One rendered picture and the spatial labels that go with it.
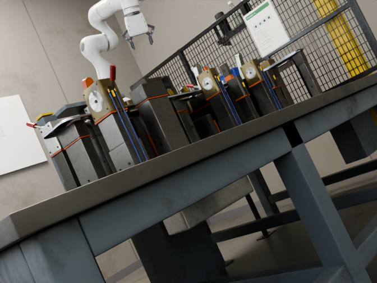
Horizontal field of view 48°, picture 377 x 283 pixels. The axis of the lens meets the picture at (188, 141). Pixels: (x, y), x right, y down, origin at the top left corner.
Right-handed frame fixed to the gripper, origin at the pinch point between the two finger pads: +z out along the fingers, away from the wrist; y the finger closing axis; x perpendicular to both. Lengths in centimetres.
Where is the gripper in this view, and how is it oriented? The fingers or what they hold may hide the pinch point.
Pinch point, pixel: (142, 45)
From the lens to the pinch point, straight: 217.8
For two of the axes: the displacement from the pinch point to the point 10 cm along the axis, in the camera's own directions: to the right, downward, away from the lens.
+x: 2.6, 1.7, -9.5
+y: -9.3, 3.2, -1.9
